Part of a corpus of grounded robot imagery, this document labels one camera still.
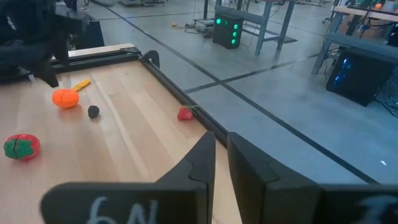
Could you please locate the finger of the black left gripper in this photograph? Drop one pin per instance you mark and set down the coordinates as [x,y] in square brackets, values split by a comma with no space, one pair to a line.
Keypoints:
[46,73]
[61,49]

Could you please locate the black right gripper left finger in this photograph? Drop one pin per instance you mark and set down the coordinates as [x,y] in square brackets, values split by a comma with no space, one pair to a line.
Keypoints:
[174,199]

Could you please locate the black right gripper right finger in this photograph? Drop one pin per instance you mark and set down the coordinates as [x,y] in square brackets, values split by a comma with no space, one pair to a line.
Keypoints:
[280,202]

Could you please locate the orange toy tangerine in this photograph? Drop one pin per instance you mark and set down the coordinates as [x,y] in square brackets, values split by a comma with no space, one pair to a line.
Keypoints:
[65,98]

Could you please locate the red toy tomato green top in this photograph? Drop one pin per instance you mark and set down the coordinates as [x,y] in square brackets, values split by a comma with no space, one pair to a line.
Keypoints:
[23,146]

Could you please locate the red toy strawberry green leaves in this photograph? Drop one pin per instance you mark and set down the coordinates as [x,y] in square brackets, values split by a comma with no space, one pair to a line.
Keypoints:
[185,114]

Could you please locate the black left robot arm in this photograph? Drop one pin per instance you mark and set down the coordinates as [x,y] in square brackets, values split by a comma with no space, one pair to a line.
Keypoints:
[25,15]

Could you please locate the small yellow toy produce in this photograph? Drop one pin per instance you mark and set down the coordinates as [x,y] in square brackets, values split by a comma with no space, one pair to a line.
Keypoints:
[81,85]

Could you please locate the small black toy berry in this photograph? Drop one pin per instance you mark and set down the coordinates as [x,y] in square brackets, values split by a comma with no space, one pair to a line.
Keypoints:
[93,111]

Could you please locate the grey floor device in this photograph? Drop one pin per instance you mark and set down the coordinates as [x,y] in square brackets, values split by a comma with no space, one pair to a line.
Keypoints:
[203,23]

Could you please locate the black computer tower blue lights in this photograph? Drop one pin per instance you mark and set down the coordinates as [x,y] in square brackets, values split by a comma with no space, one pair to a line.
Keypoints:
[357,77]

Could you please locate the black computer tower green lights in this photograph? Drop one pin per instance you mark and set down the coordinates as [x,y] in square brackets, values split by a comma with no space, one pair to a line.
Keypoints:
[228,31]

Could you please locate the grey metal workbench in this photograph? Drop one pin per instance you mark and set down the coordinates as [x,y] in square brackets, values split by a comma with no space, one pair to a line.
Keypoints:
[360,42]
[264,25]

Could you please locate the small orange object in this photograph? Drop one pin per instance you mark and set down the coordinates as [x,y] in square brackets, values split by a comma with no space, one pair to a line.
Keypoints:
[377,5]

